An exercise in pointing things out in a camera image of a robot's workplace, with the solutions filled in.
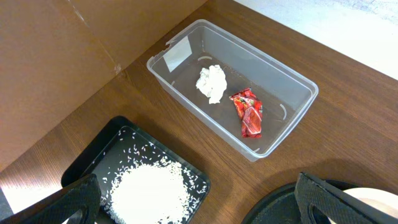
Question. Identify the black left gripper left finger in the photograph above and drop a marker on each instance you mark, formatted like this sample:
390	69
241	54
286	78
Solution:
79	202

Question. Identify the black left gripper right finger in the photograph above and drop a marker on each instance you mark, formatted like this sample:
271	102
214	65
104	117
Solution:
315	195

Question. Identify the beige round plate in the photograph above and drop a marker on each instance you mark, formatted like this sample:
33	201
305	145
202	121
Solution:
376	199

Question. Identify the pile of rice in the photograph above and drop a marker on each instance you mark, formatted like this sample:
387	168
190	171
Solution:
150	194

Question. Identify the red candy wrapper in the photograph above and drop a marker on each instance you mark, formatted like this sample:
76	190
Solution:
249	109

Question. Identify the white tissue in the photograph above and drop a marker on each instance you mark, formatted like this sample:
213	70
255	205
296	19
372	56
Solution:
212	83

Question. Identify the clear plastic waste bin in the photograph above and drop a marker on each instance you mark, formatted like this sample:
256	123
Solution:
285	94

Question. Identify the black round tray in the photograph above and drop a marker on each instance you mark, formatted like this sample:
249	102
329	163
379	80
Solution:
279	206

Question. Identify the black rectangular food tray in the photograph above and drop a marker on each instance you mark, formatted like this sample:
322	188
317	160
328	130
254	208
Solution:
121	145

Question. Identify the white label in bin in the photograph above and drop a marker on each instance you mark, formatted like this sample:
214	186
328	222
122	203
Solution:
178	54

